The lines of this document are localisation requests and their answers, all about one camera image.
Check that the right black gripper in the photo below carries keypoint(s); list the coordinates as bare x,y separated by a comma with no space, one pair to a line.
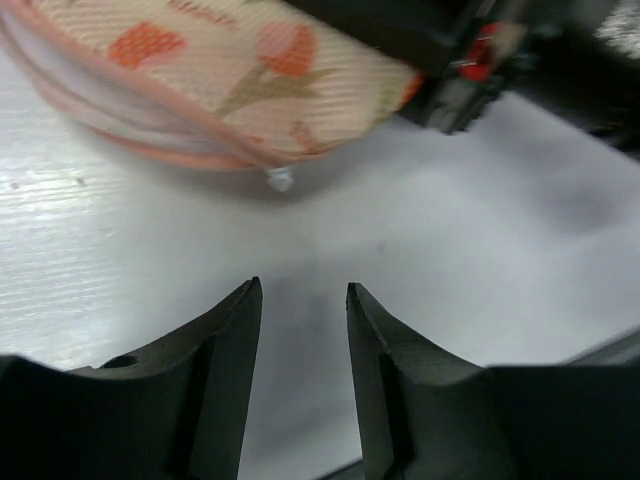
577,59

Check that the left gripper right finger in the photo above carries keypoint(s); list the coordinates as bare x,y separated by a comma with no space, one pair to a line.
424,413

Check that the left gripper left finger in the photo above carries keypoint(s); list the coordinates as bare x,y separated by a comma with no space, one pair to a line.
175,408

